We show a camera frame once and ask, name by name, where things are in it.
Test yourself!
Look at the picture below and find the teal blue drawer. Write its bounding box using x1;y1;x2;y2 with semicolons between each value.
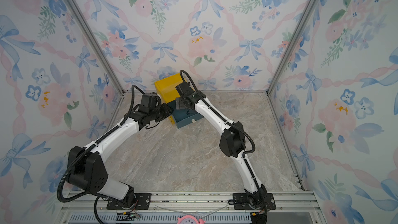
168;101;204;129

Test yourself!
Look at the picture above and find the yellow plastic drawer cabinet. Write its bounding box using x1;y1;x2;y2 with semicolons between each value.
154;74;183;128

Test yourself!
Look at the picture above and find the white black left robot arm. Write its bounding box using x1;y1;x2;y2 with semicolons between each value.
57;97;173;209

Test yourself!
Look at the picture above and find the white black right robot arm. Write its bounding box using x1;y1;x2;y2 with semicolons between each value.
176;92;268;210

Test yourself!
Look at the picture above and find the pink round clock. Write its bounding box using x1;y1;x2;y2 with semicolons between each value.
177;215;205;224

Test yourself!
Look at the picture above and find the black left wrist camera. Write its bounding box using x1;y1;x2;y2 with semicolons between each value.
139;93;158;114

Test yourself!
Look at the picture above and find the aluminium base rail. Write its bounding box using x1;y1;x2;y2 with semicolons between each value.
55;191;326;224

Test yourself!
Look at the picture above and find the aluminium corner frame post left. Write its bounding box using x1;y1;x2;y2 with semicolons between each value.
65;0;124;94

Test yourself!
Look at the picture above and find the aluminium corner frame post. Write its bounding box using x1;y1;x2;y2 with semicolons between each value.
266;0;319;97
65;0;124;94

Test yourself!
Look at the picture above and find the aluminium corner frame post right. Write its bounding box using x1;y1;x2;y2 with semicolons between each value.
266;0;319;97

